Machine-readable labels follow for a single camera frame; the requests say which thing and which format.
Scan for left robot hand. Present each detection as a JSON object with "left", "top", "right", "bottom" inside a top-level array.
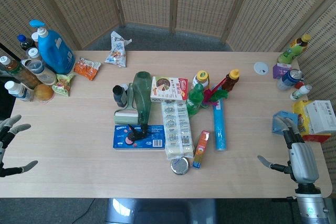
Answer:
[{"left": 0, "top": 114, "right": 39, "bottom": 179}]

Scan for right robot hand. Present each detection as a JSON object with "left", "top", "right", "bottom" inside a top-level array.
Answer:
[{"left": 257, "top": 116, "right": 320, "bottom": 184}]

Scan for large green soda bottle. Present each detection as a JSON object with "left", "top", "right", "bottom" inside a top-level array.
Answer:
[{"left": 186, "top": 82, "right": 206, "bottom": 118}]

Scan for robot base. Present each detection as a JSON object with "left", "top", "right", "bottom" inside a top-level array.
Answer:
[{"left": 104, "top": 198, "right": 219, "bottom": 224}]

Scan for light blue box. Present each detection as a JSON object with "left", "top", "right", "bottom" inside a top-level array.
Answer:
[{"left": 271, "top": 110, "right": 299, "bottom": 134}]

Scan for white carton box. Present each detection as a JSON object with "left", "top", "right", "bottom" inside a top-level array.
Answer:
[{"left": 305, "top": 99, "right": 336, "bottom": 134}]

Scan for yellow chip bag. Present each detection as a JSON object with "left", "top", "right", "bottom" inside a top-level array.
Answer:
[{"left": 292, "top": 99, "right": 332, "bottom": 144}]

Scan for orange fruit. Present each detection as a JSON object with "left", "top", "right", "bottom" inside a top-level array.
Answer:
[{"left": 34, "top": 83, "right": 55, "bottom": 102}]

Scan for brown tea bottle white cap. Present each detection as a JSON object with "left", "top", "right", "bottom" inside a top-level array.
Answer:
[{"left": 0, "top": 55, "right": 40, "bottom": 90}]

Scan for small white green bottle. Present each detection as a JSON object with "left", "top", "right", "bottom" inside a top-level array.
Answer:
[{"left": 289, "top": 84, "right": 313, "bottom": 102}]

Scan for large clear bottle grey cap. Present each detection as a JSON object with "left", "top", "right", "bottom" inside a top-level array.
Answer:
[{"left": 20, "top": 58, "right": 57, "bottom": 86}]

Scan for green snack packet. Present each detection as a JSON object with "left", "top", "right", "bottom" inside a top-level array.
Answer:
[{"left": 51, "top": 73, "right": 76, "bottom": 97}]

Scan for blue drink can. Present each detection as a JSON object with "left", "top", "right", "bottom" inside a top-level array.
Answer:
[{"left": 276, "top": 68, "right": 303, "bottom": 91}]

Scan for grey capped clear bottle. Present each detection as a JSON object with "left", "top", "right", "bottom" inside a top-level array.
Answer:
[{"left": 26, "top": 47, "right": 43, "bottom": 61}]

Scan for blue wrap roll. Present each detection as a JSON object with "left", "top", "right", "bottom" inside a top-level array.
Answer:
[{"left": 212, "top": 98, "right": 228, "bottom": 152}]

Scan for purple box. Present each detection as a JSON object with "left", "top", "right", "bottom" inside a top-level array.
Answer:
[{"left": 272, "top": 62, "right": 293, "bottom": 80}]

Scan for dark soda bottle blue cap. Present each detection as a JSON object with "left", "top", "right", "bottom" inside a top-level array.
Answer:
[{"left": 17, "top": 34, "right": 36, "bottom": 52}]

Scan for blue detergent pump bottle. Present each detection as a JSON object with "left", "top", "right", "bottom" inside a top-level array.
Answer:
[{"left": 29, "top": 19, "right": 77, "bottom": 75}]

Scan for orange blue slim box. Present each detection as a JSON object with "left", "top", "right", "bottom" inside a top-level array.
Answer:
[{"left": 192, "top": 130, "right": 211, "bottom": 169}]

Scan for white table grommet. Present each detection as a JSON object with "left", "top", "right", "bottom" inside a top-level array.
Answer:
[{"left": 253, "top": 61, "right": 270, "bottom": 76}]

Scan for orange snack packet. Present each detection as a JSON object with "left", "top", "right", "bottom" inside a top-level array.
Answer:
[{"left": 73, "top": 56, "right": 102, "bottom": 81}]

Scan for green tea bottle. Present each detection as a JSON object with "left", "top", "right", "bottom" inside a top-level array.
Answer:
[{"left": 277, "top": 34, "right": 312, "bottom": 65}]

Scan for feather shuttlecock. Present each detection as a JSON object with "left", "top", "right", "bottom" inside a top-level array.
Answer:
[{"left": 201, "top": 76, "right": 230, "bottom": 109}]

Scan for black bottle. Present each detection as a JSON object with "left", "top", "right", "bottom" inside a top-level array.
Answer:
[{"left": 112, "top": 84, "right": 130, "bottom": 107}]

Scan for round metal tin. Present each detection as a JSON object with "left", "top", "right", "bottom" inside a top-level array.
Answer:
[{"left": 170, "top": 156, "right": 191, "bottom": 176}]

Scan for packaged sponges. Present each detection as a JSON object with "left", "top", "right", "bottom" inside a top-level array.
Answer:
[{"left": 160, "top": 100, "right": 195, "bottom": 161}]

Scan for white drink bottle yellow cap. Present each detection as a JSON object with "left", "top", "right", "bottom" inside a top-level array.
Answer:
[{"left": 192, "top": 70, "right": 211, "bottom": 91}]

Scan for white snack bag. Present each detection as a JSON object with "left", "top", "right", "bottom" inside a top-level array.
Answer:
[{"left": 103, "top": 31, "right": 133, "bottom": 68}]

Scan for green spray bottle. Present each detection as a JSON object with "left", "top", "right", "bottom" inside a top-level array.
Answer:
[{"left": 127, "top": 71, "right": 154, "bottom": 141}]

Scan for blue Oreo box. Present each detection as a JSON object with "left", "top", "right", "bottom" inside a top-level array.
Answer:
[{"left": 112, "top": 124, "right": 166, "bottom": 150}]

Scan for white red cookie box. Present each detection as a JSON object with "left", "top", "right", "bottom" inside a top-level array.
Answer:
[{"left": 150, "top": 76, "right": 189, "bottom": 105}]

